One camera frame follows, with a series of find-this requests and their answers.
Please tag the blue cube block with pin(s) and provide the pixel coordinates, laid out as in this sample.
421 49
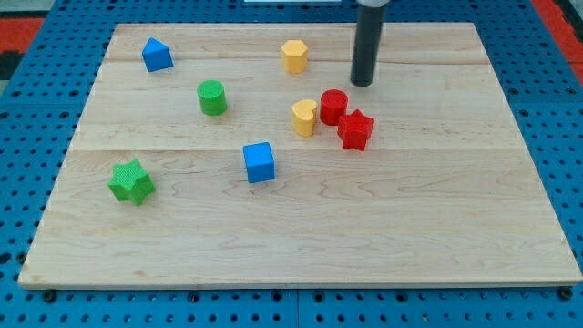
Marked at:
259 162

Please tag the green star block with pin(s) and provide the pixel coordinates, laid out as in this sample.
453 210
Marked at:
130 182

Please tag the yellow hexagon block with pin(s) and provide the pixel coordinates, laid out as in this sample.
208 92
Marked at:
294 56

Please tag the yellow heart block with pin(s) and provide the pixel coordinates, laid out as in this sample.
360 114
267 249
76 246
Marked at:
303 116

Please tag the red cylinder block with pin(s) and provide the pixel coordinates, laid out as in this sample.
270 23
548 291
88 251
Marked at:
333 105

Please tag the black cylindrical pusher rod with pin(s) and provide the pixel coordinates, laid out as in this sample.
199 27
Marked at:
369 27

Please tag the green cylinder block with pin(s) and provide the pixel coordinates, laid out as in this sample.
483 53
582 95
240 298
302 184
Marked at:
212 99

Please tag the light wooden board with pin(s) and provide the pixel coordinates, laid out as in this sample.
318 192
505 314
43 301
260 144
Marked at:
444 195

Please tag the red star block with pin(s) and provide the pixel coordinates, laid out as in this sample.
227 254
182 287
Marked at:
355 130

